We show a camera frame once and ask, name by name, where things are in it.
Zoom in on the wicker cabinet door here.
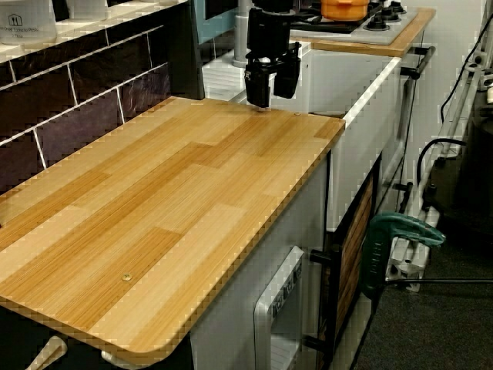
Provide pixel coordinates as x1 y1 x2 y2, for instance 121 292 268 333
334 176 377 337

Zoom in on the white sink basin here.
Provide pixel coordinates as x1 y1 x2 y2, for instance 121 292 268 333
202 40 404 232

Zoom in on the white printed storage jar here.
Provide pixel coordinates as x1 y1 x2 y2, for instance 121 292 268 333
0 0 59 45

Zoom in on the white drawer handle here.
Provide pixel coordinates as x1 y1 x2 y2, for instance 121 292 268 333
28 335 69 370

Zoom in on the black thick curved cable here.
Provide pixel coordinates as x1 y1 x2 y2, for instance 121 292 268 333
417 137 470 193

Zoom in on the wooden kitchen countertop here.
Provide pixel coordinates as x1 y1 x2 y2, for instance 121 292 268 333
0 96 347 355

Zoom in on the black stove knob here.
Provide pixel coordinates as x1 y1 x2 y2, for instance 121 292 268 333
364 15 391 32

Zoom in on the wooden stove countertop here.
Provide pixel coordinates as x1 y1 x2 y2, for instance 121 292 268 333
307 7 437 58

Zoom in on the black oven handle bar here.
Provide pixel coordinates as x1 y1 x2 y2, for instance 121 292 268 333
399 45 437 81

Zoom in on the aluminium frame rail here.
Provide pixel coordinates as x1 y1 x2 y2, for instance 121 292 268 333
384 38 488 291

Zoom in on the white kitchen faucet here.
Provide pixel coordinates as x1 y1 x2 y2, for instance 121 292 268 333
232 0 252 67

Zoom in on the white dishwasher front panel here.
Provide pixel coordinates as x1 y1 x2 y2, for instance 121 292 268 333
253 245 306 370

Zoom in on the thin black hanging cable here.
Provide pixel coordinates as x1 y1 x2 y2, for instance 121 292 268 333
440 0 491 125

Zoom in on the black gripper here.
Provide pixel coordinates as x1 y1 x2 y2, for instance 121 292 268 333
244 7 303 108

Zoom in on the dark tile backsplash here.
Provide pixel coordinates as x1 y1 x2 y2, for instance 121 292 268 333
0 23 173 194

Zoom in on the green clamp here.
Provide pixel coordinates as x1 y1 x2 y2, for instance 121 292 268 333
361 214 448 301

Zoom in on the teal cabinet box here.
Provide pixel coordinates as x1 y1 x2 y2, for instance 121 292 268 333
191 0 239 46

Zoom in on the orange pot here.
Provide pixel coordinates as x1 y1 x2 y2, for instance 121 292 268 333
320 0 371 22

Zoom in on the dark shelf post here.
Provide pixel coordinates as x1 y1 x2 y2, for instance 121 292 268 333
168 0 206 100

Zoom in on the black cabinet door handle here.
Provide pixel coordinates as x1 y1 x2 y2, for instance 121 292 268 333
309 246 340 345

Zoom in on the grey toy stove top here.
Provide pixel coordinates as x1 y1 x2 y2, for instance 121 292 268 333
290 0 420 45

